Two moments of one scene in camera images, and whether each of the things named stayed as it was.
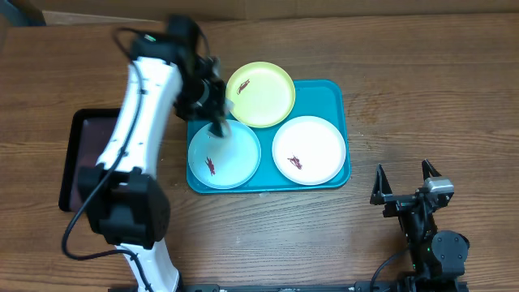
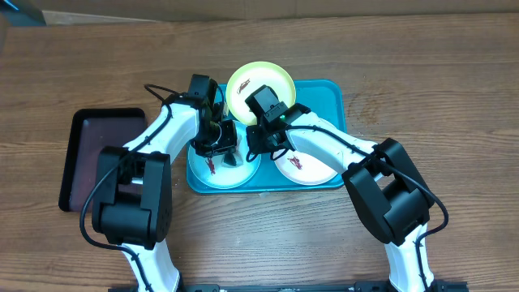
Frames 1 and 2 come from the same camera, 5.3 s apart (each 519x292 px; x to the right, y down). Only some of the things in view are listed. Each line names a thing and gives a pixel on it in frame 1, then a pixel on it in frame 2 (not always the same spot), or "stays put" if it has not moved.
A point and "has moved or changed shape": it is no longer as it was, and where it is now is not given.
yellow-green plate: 263,94 stays put
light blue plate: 227,162 stays put
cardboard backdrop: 62,12 stays put
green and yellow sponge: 218,129 has moved or changed shape
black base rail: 364,286 stays put
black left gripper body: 199,102 to 216,139
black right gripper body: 418,222 to 261,143
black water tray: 87,134 stays put
